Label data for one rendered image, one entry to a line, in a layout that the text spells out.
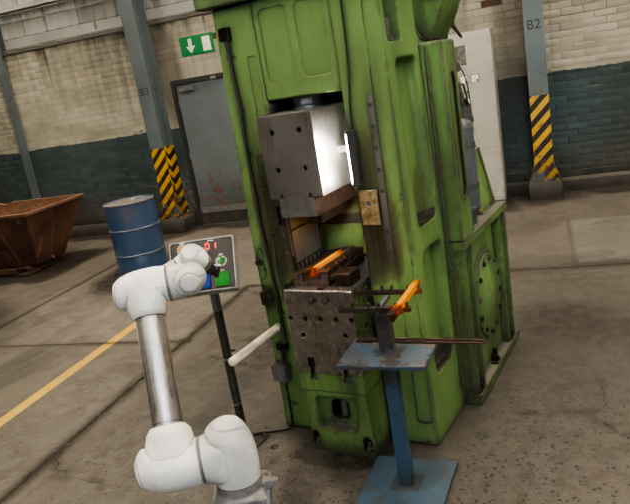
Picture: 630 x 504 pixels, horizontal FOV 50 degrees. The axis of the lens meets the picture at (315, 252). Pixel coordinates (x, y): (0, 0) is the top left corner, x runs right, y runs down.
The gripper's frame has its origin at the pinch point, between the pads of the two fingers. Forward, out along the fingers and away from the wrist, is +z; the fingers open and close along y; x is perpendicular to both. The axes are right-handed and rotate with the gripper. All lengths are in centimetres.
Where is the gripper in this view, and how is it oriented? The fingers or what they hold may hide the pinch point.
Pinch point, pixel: (215, 273)
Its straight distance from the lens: 330.8
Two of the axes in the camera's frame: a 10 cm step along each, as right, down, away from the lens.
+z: 1.3, 2.5, 9.6
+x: -1.1, -9.6, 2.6
